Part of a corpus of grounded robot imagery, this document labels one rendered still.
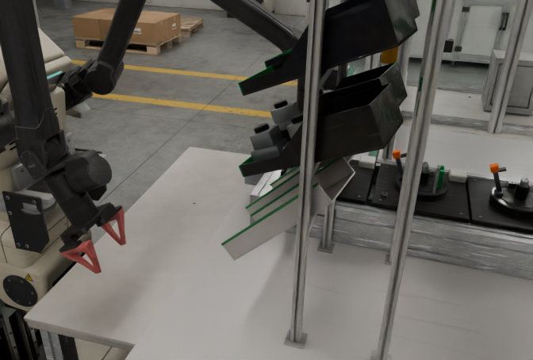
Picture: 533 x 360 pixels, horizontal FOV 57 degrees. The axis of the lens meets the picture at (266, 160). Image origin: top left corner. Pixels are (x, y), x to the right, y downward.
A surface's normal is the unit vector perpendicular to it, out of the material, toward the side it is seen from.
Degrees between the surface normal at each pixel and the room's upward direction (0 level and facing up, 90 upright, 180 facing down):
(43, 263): 8
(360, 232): 90
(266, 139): 90
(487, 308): 0
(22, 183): 90
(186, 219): 0
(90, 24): 90
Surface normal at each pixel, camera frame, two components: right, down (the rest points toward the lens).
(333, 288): 0.02, -0.90
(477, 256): -0.29, 0.42
